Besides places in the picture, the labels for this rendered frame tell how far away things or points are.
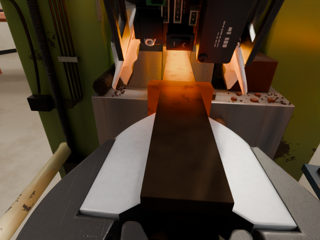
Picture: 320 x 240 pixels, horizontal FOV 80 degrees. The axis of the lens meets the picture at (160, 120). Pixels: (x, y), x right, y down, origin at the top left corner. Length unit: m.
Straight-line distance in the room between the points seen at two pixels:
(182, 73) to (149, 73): 0.23
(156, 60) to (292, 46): 0.36
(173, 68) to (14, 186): 1.56
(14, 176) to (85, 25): 1.38
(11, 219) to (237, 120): 0.55
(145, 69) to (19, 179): 1.45
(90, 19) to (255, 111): 0.44
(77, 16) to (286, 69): 0.56
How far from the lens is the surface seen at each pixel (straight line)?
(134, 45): 0.18
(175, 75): 0.18
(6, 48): 6.05
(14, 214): 0.61
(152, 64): 0.40
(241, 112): 0.39
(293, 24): 0.60
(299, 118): 0.72
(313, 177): 0.60
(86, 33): 0.58
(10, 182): 1.73
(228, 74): 0.21
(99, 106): 0.40
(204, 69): 0.41
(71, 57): 0.59
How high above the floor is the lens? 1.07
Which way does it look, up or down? 31 degrees down
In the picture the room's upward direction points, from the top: 1 degrees clockwise
